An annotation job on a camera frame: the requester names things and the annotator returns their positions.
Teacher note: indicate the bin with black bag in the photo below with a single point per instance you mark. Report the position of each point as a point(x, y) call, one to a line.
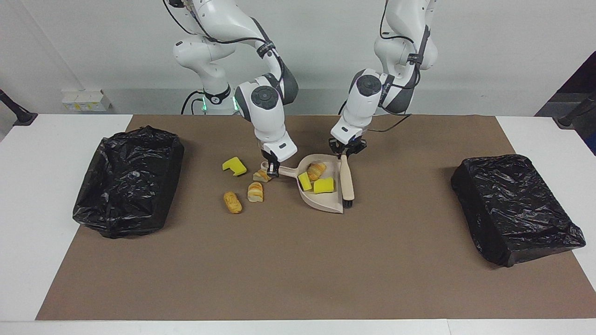
point(128, 181)
point(514, 209)

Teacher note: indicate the beige plastic dustpan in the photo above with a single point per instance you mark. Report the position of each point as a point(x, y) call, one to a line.
point(326, 200)

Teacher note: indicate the white wall socket box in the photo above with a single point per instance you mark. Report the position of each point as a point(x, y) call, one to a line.
point(86, 100)

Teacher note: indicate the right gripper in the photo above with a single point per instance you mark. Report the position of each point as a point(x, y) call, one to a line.
point(267, 153)

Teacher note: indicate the croissant bread piece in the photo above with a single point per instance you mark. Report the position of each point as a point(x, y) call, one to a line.
point(261, 176)
point(255, 191)
point(316, 170)

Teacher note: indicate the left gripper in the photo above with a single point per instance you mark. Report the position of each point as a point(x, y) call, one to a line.
point(348, 141)

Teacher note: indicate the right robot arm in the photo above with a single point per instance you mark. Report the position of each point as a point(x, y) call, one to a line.
point(265, 111)

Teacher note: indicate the yellow sponge piece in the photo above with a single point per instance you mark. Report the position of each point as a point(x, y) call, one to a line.
point(234, 166)
point(304, 181)
point(323, 185)

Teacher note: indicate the brown bread roll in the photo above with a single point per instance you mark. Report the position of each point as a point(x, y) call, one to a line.
point(232, 202)

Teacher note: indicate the beige brush with black bristles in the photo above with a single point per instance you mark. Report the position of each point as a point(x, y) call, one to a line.
point(346, 179)

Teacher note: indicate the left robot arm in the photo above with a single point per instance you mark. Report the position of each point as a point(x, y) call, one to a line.
point(368, 100)

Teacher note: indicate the black stand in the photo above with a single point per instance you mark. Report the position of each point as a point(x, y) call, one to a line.
point(575, 114)
point(16, 111)

